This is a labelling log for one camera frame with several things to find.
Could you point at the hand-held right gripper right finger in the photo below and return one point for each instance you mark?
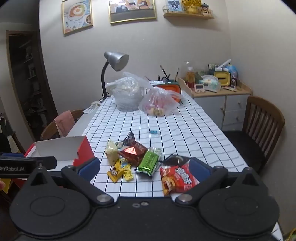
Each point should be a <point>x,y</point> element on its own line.
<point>198,168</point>

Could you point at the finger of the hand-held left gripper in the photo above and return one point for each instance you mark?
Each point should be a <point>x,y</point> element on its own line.
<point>11,155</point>

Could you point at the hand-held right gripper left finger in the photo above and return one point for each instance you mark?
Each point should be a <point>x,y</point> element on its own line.
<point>89,166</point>

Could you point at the orange-red snack packet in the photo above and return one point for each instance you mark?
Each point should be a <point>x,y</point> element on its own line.
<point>178,180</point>

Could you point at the black snack packet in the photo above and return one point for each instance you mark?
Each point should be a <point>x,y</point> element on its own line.
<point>175,160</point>

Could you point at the pale yellow snack bag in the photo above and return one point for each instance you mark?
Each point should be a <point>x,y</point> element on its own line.
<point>112,153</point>

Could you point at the yellow snack packet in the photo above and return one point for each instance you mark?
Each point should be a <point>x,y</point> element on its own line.
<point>115,173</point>
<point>127,174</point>

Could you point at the red and white cardboard box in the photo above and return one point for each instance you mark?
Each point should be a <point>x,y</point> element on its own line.
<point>57,148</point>

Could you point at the blue and white snack packet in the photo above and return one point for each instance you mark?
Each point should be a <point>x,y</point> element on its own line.
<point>120,144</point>

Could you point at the shiny dark red snack packet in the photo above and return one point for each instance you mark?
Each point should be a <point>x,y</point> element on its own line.
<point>133,153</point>

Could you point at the brown candy packet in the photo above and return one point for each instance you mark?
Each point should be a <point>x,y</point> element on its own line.
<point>130,138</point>

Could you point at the green snack packet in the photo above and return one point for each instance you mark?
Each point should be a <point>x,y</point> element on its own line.
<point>149,162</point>

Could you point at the black garment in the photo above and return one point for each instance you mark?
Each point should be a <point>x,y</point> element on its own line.
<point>4,139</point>

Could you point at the rounded wooden chair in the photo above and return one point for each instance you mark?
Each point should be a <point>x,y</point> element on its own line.
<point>48,132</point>

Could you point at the pink towel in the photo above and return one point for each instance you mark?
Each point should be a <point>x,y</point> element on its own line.
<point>63,122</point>

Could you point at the small blue clip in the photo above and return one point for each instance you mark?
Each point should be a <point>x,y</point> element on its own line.
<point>153,132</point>

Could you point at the paper leaflet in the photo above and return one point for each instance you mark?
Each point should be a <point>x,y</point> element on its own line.
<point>92,108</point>

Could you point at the white cabinet wooden top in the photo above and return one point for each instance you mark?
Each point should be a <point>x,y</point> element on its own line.
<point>231,106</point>

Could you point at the white kitchen timer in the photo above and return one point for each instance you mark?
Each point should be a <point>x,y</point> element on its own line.
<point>198,88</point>

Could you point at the clear plastic bag red contents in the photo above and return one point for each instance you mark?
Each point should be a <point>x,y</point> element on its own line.
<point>157,99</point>

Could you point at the slatted wooden chair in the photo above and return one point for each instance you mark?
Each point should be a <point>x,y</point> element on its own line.
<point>261,115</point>

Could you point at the large clear plastic bag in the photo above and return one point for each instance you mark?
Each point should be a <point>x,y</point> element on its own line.
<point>127,92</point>

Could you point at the pale green tissue pack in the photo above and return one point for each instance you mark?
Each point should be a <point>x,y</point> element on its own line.
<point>209,83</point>

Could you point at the orange storage container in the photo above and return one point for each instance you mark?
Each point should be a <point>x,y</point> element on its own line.
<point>168,87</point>

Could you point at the clear bottle orange drink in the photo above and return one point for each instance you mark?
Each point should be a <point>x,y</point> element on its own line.
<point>190,76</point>

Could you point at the yellow box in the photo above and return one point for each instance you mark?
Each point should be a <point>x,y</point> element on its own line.
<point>222,78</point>

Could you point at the black paint brush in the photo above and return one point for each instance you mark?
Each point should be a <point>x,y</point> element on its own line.
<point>164,72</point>

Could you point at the grey desk lamp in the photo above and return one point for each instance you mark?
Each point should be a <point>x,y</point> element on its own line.
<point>115,60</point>

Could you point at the framed food picture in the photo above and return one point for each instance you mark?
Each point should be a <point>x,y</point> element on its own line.
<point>77,14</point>

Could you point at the framed cartoon picture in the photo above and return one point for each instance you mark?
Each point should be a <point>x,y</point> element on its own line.
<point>131,11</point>

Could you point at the gold ornament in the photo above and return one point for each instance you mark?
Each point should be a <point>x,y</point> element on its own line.
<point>190,5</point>

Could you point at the wooden wall shelf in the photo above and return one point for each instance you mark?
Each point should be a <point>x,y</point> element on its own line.
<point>187,14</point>

